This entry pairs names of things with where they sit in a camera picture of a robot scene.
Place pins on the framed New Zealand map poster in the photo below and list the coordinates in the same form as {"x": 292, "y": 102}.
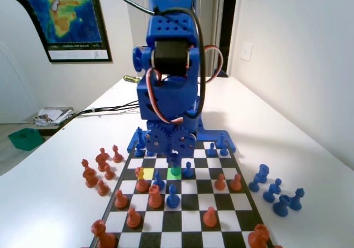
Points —
{"x": 69, "y": 15}

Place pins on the blue bishop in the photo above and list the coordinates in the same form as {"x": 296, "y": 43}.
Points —
{"x": 159, "y": 183}

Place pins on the black and white chessboard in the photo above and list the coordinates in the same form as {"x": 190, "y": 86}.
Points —
{"x": 193, "y": 192}

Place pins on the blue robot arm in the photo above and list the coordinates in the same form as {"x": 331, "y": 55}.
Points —
{"x": 168, "y": 26}

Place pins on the blue king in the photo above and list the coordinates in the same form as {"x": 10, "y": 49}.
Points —
{"x": 296, "y": 201}

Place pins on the large blue pawn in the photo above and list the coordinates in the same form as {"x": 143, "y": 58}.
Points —
{"x": 172, "y": 199}

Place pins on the green plastic box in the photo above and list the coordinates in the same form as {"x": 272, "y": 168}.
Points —
{"x": 26, "y": 140}

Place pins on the red bishop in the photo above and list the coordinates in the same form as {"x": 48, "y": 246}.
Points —
{"x": 85, "y": 165}
{"x": 117, "y": 156}

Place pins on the white door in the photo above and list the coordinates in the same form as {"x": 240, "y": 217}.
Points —
{"x": 130, "y": 37}

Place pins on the pile of papers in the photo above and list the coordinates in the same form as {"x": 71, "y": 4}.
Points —
{"x": 52, "y": 115}

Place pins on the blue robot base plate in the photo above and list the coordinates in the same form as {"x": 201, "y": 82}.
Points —
{"x": 213, "y": 136}

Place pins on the tall blue chess piece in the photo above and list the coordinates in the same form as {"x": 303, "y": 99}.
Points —
{"x": 221, "y": 141}
{"x": 141, "y": 140}

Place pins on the red pawn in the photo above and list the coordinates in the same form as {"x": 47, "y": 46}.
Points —
{"x": 103, "y": 190}
{"x": 236, "y": 184}
{"x": 108, "y": 174}
{"x": 220, "y": 184}
{"x": 120, "y": 202}
{"x": 210, "y": 219}
{"x": 133, "y": 220}

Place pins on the blue object in doorway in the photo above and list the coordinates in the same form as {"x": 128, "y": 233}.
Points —
{"x": 221, "y": 74}

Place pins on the red queen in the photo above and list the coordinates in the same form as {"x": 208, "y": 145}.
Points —
{"x": 90, "y": 180}

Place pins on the blue knight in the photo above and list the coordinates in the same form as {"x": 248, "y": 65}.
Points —
{"x": 262, "y": 173}

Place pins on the white arched panel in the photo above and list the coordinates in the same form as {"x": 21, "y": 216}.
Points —
{"x": 16, "y": 65}

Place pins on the white light switch plate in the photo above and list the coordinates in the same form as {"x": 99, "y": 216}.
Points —
{"x": 246, "y": 51}

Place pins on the blue rook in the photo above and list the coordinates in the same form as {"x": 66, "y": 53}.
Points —
{"x": 281, "y": 207}

